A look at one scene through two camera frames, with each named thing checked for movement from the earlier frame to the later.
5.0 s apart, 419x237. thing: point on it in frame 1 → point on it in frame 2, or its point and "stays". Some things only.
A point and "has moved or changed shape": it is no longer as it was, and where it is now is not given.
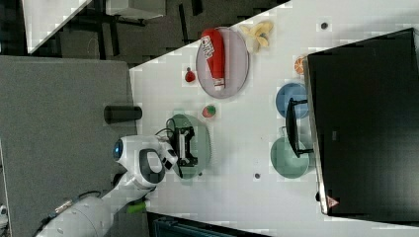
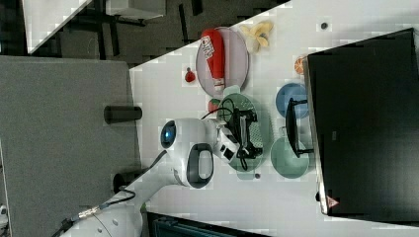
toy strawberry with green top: x=190 y=76 stays
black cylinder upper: x=119 y=114 stays
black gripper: x=180 y=140 → x=238 y=129
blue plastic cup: x=295 y=91 stays
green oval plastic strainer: x=200 y=143 has moved or changed shape
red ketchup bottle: x=213 y=48 stays
